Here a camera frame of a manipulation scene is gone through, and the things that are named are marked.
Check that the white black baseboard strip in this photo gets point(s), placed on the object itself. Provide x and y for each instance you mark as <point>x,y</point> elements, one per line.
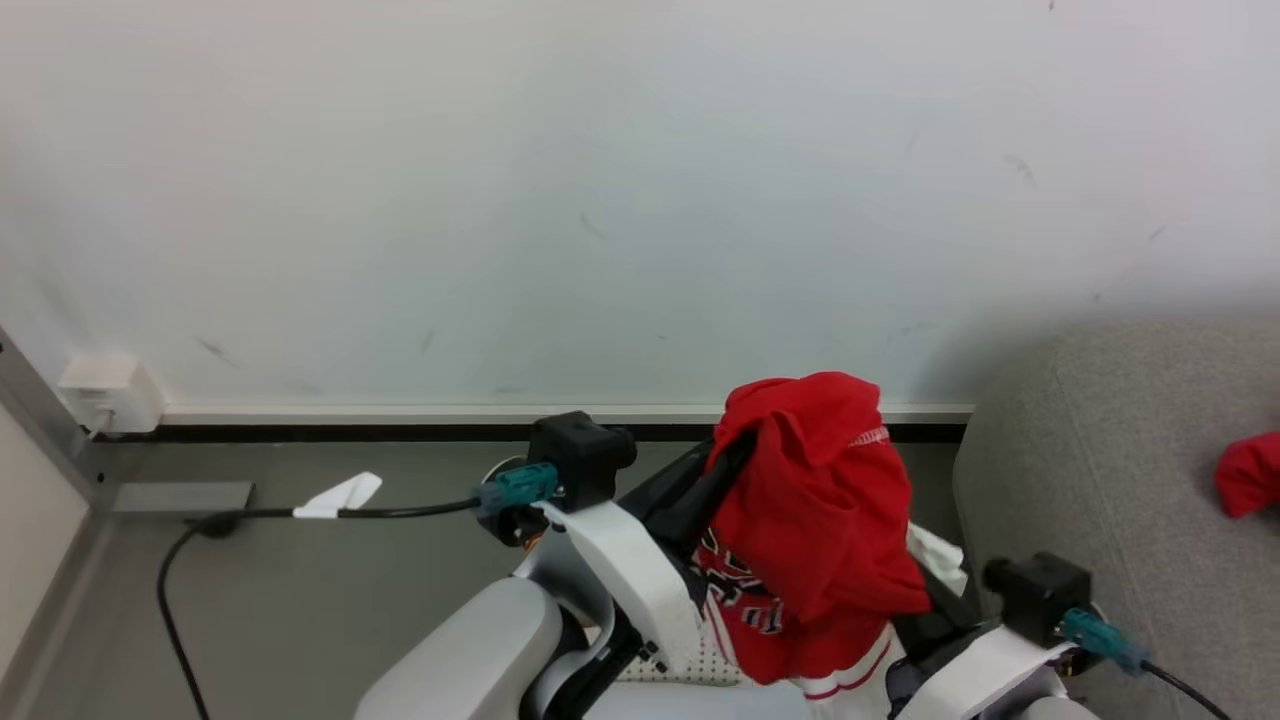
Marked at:
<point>400,413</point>

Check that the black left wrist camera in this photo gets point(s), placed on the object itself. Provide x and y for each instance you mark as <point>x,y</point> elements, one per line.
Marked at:
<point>580,455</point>

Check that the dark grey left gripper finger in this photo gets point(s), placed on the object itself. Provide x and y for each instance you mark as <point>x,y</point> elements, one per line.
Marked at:
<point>715,495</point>

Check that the grey fabric sofa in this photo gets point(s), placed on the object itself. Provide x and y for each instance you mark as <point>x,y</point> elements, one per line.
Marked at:
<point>1120,450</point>

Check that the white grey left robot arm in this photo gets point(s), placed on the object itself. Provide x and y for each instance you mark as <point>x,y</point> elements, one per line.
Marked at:
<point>470,650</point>

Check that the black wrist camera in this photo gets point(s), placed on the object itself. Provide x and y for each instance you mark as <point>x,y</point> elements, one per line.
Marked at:
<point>1035,595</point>
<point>580,455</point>

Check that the white side panel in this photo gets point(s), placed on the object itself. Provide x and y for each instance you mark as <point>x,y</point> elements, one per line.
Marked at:
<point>30,540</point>

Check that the white wall outlet box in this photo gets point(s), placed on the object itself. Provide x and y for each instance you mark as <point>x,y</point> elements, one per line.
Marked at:
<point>110,392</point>

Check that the red jersey with print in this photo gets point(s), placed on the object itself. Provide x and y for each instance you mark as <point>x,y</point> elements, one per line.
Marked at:
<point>820,500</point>

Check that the white laundry basket brown rim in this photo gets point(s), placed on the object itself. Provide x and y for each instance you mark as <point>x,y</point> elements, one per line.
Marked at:
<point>700,665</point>

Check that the white cloth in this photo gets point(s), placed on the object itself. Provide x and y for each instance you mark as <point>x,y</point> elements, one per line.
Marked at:
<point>940,560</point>

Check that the red garment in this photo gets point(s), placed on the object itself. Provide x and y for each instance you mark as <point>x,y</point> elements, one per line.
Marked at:
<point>1250,475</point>

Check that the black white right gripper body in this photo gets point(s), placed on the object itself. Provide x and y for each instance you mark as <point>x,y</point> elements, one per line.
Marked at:
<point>945,625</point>

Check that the grey metal frame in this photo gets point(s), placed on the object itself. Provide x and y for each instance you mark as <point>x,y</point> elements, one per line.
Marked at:
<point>180,496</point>

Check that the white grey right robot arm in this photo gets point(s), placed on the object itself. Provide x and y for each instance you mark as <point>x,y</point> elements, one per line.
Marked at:
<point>980,670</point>

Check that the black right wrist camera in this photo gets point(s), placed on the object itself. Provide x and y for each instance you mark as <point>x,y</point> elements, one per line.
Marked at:
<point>1035,595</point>

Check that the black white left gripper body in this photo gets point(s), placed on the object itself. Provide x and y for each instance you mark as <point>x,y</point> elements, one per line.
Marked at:
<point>665,495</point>

